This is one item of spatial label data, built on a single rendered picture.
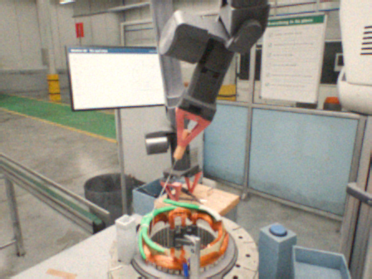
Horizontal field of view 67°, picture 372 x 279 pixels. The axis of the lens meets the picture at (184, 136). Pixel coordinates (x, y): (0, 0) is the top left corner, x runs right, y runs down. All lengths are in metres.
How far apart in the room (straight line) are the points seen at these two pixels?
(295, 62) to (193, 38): 2.34
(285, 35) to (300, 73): 0.37
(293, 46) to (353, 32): 2.01
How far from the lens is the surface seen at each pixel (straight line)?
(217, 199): 0.92
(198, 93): 0.50
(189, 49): 0.46
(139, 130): 3.24
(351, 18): 0.80
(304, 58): 2.75
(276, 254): 0.85
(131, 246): 0.61
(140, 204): 0.99
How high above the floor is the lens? 1.49
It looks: 15 degrees down
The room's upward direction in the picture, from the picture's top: straight up
